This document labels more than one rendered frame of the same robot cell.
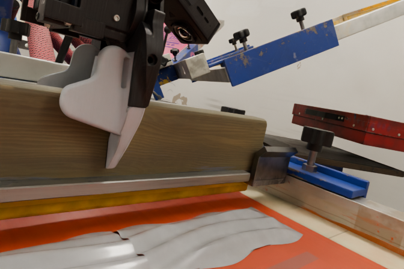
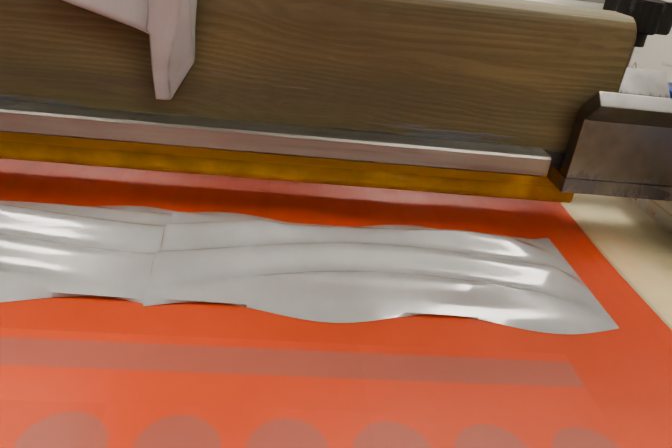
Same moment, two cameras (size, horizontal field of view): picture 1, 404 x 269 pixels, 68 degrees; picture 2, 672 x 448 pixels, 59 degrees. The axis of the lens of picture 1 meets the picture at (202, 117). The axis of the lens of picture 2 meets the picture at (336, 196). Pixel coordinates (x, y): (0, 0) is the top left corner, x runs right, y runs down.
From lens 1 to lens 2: 16 cm
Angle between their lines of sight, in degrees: 39
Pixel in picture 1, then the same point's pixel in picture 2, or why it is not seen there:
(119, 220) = (212, 199)
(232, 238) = (372, 278)
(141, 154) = (244, 82)
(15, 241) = (35, 193)
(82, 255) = (73, 228)
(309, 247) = (596, 357)
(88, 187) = (126, 128)
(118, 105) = not seen: outside the picture
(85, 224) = (153, 193)
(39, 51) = not seen: outside the picture
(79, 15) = not seen: outside the picture
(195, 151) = (383, 86)
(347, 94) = not seen: outside the picture
